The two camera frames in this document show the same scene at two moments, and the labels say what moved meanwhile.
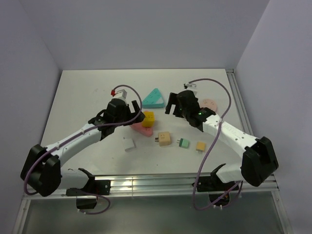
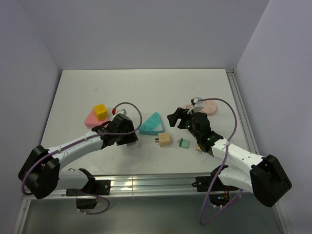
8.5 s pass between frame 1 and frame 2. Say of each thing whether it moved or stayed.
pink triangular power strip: moved
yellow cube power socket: moved
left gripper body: moved
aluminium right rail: stayed
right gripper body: moved
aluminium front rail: stayed
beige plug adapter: stayed
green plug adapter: stayed
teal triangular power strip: moved
